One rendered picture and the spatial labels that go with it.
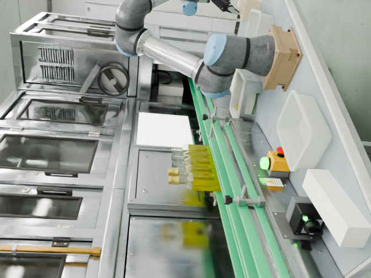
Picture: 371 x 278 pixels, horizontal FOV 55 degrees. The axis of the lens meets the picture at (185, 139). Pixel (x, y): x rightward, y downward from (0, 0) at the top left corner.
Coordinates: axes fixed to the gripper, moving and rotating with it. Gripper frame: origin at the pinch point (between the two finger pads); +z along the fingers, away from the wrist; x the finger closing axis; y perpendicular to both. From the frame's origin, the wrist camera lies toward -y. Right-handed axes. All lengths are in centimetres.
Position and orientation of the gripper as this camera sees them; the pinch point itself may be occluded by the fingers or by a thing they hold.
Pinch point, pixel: (246, 2)
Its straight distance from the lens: 196.1
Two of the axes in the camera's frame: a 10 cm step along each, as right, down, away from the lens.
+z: 9.9, 0.7, 1.3
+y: -0.2, -7.8, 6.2
